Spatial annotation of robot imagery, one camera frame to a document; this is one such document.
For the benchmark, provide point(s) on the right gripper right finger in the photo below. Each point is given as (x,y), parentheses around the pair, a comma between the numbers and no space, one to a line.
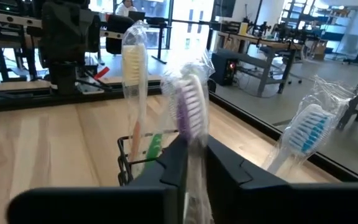
(275,207)

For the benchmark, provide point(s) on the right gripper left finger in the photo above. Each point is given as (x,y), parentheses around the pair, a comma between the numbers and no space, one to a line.
(104,207)

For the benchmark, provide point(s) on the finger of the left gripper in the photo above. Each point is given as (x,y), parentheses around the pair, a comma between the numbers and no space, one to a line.
(53,40)
(76,40)

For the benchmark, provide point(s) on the green toothbrush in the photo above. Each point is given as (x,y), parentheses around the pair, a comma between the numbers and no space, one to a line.
(154,146)

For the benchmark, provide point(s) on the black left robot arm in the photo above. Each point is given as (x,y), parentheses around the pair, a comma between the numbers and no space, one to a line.
(62,77)

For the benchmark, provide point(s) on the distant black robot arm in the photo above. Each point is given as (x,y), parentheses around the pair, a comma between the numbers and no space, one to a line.
(278,29)

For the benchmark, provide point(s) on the dark laptop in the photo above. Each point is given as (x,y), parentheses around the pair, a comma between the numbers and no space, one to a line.
(136,15)

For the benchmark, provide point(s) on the person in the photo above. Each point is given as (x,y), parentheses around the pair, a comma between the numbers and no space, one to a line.
(124,7)

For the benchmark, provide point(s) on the red tag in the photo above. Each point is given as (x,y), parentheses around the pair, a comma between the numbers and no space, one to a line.
(102,73)

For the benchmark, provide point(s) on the black standing desk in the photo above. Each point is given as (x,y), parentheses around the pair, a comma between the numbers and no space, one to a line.
(162,21)

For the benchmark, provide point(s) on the black monitor on pole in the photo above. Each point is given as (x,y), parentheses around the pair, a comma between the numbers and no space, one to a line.
(225,7)

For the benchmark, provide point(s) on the black computer tower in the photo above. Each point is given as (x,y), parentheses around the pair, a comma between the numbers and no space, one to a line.
(225,68)

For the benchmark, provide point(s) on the yellow container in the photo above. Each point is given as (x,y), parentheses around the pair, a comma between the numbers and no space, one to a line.
(243,28)

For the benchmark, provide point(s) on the wooden workbench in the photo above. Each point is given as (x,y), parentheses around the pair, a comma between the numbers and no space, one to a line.
(259,40)

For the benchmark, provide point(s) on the cardboard box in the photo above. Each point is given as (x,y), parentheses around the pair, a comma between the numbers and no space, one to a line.
(320,49)

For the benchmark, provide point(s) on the black aluminium table frame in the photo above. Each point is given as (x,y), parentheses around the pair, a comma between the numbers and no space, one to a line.
(17,104)

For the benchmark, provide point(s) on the black frame bracket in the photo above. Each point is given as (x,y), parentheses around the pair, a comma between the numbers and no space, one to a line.
(212,86)

